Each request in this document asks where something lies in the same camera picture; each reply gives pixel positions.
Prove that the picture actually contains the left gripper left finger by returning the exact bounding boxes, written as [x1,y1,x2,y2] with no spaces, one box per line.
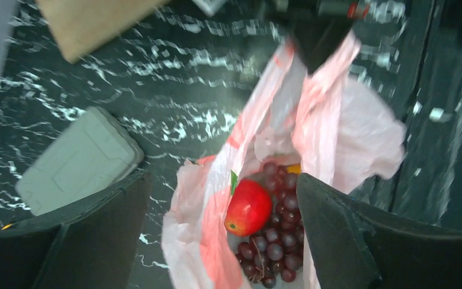
[0,171,150,288]

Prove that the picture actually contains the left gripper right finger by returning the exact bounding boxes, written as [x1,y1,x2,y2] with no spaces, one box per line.
[297,173,462,288]

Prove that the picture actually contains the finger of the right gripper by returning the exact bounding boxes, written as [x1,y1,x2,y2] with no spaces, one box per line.
[287,17,355,75]

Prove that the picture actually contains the purple fake grapes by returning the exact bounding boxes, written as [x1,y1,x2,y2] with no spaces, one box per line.
[235,162,304,288]

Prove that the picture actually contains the pink plastic bag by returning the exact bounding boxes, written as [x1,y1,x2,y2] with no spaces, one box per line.
[161,33,406,288]

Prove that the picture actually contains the red orange fake mango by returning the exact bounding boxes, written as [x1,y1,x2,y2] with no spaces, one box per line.
[286,164,301,175]

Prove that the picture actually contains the red fake peach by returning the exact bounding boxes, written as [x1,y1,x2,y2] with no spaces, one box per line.
[224,179,273,237]

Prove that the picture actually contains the grey plastic case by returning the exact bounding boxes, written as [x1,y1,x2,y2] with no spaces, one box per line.
[15,107,144,216]

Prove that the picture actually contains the wooden board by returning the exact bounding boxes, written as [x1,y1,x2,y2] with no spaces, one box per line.
[35,0,167,63]

